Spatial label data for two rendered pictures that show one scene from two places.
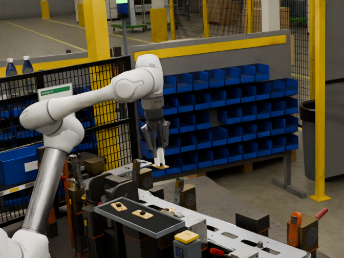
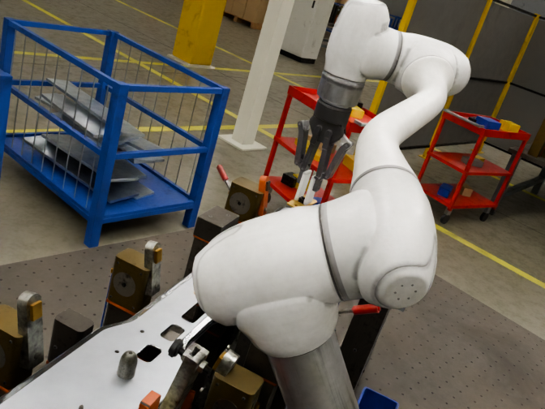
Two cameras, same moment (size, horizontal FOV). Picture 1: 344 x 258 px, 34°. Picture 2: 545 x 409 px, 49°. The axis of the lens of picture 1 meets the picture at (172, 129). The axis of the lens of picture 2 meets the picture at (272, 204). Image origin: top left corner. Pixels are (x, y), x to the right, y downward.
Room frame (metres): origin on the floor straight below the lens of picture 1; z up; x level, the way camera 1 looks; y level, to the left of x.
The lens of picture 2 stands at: (2.94, 1.09, 1.74)
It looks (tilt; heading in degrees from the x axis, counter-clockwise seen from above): 22 degrees down; 237
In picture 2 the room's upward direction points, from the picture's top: 17 degrees clockwise
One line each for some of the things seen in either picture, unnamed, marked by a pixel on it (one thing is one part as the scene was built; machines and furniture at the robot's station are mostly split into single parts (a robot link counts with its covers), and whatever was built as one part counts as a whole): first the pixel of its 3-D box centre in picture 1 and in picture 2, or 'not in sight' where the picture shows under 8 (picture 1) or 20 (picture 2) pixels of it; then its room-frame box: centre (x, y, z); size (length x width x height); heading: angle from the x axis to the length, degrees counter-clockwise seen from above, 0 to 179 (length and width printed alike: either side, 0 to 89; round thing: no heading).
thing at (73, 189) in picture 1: (77, 222); not in sight; (2.58, 0.49, 0.87); 0.10 x 0.07 x 0.35; 131
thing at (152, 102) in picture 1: (152, 101); (340, 88); (2.21, 0.07, 1.53); 0.09 x 0.09 x 0.06
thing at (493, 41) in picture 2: not in sight; (456, 80); (-2.45, -4.24, 1.00); 3.44 x 0.14 x 2.00; 22
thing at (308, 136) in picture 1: (325, 140); not in sight; (5.34, -1.49, 0.36); 0.50 x 0.50 x 0.73
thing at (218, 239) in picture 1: (170, 212); (212, 294); (2.34, 0.03, 1.00); 1.38 x 0.22 x 0.02; 41
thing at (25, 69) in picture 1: (28, 73); not in sight; (3.18, 0.78, 1.53); 0.07 x 0.07 x 0.20
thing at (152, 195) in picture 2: not in sight; (103, 126); (1.99, -2.55, 0.47); 1.20 x 0.80 x 0.95; 113
